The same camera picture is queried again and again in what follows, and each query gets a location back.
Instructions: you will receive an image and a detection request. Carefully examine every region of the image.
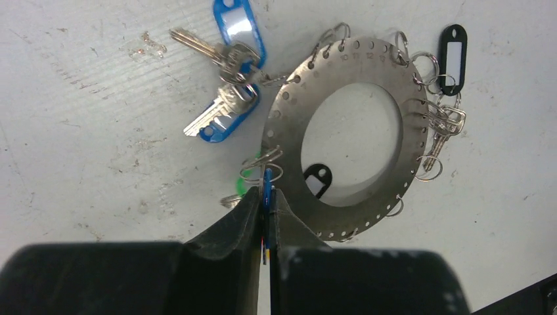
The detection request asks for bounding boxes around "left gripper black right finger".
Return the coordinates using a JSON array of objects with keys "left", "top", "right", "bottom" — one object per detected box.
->
[{"left": 269, "top": 188, "right": 331, "bottom": 314}]

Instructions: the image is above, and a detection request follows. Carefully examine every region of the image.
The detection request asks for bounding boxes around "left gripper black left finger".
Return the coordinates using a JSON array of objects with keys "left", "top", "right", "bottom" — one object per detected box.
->
[{"left": 167, "top": 188, "right": 262, "bottom": 314}]

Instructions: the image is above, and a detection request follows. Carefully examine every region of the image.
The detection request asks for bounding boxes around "black key tag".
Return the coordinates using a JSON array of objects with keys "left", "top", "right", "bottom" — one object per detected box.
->
[{"left": 303, "top": 163, "right": 332, "bottom": 199}]

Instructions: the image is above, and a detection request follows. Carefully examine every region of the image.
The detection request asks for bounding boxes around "green key tag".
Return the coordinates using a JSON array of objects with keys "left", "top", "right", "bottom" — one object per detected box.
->
[{"left": 219, "top": 152, "right": 263, "bottom": 209}]

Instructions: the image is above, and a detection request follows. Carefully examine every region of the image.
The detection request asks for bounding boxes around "grey metal keyring disc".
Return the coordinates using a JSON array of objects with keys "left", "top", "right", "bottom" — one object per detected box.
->
[{"left": 254, "top": 23, "right": 435, "bottom": 242}]

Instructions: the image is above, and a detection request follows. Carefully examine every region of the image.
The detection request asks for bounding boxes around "black tagged key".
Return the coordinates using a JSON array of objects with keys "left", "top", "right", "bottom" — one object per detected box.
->
[{"left": 422, "top": 24, "right": 468, "bottom": 172}]

